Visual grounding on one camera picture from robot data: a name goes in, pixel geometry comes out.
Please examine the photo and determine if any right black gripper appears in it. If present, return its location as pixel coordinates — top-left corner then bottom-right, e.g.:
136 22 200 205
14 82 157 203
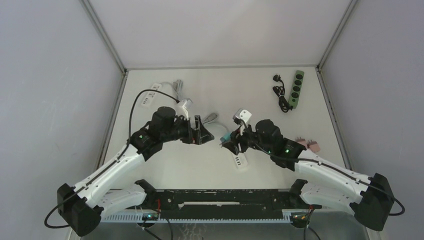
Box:
222 121 273 157

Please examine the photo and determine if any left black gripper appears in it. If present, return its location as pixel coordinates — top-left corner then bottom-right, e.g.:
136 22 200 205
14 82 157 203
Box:
161 114 214 145

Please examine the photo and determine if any teal plug adapter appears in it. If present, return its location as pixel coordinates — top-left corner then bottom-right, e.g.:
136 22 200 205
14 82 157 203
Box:
219 132 231 147

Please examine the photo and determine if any white power strip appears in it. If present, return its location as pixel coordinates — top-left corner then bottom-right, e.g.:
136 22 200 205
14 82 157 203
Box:
232 141 248 171
140 83 162 109

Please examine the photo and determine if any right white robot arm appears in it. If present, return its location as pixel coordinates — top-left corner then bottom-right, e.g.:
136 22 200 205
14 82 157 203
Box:
221 119 406 232

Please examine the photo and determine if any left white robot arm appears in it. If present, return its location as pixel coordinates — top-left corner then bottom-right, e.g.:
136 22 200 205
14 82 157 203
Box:
56 106 215 237

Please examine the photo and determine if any pink plug adapter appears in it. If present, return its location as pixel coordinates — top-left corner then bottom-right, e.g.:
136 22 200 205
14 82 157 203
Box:
295 137 308 148
307 140 321 153

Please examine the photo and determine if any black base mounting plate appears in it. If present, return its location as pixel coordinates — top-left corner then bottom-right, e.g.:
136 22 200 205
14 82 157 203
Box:
134 189 310 217

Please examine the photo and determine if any green power strip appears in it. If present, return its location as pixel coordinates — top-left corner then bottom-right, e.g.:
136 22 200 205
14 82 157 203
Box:
288 70 305 109

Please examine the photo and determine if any grey cord of near strip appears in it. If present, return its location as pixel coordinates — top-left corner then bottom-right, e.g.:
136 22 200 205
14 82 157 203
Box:
202 112 231 133

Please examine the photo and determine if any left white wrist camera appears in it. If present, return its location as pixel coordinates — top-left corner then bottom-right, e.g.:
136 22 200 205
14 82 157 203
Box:
175 98 193 120

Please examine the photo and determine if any black coiled power cord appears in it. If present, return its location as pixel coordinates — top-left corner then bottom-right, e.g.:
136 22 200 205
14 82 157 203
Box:
272 74 294 114

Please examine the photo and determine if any left black camera cable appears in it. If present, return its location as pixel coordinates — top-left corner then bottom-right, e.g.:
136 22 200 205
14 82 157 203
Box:
43 89 181 229

